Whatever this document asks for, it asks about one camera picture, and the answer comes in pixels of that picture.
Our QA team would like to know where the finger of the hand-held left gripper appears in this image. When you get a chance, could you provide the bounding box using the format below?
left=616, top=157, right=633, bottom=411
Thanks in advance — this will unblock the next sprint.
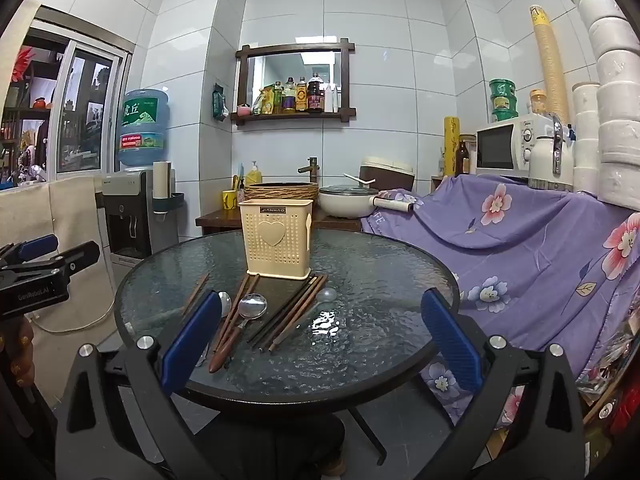
left=0, top=234, right=59, bottom=264
left=61, top=240, right=101, bottom=276

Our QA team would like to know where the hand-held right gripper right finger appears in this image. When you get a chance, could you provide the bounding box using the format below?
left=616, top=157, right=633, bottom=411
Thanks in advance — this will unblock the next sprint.
left=421, top=288, right=587, bottom=480

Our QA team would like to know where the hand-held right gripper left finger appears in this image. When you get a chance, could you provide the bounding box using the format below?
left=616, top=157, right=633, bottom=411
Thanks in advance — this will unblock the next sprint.
left=54, top=289, right=236, bottom=480

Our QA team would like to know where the brown wooden chopstick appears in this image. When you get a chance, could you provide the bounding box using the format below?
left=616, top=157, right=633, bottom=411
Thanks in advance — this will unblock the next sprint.
left=181, top=273, right=210, bottom=317
left=214, top=274, right=251, bottom=356
left=272, top=275, right=330, bottom=350
left=268, top=275, right=325, bottom=352
left=220, top=275, right=262, bottom=358

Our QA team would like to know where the cream plastic utensil holder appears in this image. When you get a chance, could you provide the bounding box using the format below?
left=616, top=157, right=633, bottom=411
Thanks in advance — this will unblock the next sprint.
left=238, top=198, right=315, bottom=279

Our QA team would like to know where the person's left hand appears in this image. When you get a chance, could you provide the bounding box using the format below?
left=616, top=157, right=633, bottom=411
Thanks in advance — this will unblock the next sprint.
left=0, top=317, right=37, bottom=389

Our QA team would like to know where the grey water dispenser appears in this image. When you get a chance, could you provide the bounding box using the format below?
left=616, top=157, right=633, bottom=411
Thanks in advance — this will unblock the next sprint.
left=102, top=169, right=177, bottom=267

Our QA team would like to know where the dark chopstick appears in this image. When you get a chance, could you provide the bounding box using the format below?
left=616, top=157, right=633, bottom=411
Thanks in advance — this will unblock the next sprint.
left=256, top=280, right=318, bottom=351
left=247, top=279, right=313, bottom=345

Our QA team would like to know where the teal cup holder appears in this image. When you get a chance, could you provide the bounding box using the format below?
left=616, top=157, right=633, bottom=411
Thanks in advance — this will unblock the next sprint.
left=152, top=191, right=185, bottom=223

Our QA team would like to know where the white paper cup tube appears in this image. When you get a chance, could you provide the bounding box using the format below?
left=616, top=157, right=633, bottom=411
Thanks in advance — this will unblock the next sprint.
left=152, top=161, right=172, bottom=217

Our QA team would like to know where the purple floral cloth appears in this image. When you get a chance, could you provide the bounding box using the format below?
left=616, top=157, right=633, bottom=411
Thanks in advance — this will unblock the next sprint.
left=361, top=172, right=640, bottom=431

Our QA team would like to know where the wooden counter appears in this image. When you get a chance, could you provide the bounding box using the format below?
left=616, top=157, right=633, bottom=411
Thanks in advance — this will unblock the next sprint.
left=195, top=207, right=363, bottom=235

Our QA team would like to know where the blue water jug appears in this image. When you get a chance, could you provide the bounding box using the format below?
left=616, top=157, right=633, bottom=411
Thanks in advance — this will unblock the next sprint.
left=116, top=88, right=170, bottom=171

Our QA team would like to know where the person's leg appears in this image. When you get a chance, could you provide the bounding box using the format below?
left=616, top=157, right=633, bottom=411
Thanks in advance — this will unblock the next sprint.
left=260, top=409, right=347, bottom=480

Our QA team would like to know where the white pot with lid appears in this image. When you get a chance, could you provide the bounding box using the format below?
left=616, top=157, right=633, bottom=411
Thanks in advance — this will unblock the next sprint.
left=318, top=185, right=416, bottom=219

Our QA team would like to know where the brown and white rice cooker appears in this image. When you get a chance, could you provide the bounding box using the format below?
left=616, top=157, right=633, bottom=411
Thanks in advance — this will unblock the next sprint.
left=360, top=156, right=417, bottom=192

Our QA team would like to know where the woven basin sink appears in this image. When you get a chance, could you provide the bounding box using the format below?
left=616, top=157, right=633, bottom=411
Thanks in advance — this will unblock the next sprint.
left=244, top=182, right=320, bottom=204

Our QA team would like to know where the red flower decoration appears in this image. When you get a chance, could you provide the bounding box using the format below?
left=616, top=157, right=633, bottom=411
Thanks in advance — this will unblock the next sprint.
left=12, top=46, right=37, bottom=84

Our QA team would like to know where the yellow cling film roll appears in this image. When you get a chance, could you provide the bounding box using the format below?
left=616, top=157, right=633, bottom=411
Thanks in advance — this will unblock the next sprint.
left=443, top=116, right=461, bottom=178

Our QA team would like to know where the white microwave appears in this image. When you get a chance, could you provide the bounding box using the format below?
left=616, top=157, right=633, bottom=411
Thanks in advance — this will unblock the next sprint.
left=475, top=112, right=568, bottom=177

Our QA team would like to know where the white electric kettle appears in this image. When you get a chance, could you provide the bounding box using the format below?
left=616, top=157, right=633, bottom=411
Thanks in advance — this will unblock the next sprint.
left=527, top=115, right=576, bottom=192

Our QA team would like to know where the bronze faucet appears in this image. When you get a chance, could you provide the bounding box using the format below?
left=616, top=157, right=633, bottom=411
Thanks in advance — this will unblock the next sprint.
left=297, top=156, right=319, bottom=184

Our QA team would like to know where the yellow snack packet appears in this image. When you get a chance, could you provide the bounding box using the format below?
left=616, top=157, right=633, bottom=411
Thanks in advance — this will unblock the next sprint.
left=251, top=87, right=275, bottom=116

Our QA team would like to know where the dark soy sauce bottle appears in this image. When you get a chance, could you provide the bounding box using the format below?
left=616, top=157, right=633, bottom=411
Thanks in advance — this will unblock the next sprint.
left=307, top=73, right=324, bottom=113

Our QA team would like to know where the stack of yellow paper cups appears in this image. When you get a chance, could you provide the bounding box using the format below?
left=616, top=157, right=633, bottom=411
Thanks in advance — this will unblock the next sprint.
left=530, top=5, right=571, bottom=126

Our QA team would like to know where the wooden framed mirror shelf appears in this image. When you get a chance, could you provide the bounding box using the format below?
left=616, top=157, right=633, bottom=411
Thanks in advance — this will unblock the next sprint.
left=230, top=37, right=357, bottom=126

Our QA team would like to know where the tall stack of white bowls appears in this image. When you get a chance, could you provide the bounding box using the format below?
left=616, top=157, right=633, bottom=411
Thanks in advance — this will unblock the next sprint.
left=554, top=0, right=640, bottom=206

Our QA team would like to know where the metal spoon with wooden handle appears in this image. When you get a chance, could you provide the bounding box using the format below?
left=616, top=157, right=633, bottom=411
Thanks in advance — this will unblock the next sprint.
left=209, top=294, right=269, bottom=374

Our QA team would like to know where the sliding window frame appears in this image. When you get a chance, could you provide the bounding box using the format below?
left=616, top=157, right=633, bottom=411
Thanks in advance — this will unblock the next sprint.
left=0, top=5, right=135, bottom=192

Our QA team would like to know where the green wall packet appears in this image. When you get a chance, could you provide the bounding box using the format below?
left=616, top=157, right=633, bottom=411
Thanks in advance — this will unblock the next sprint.
left=211, top=83, right=229, bottom=122

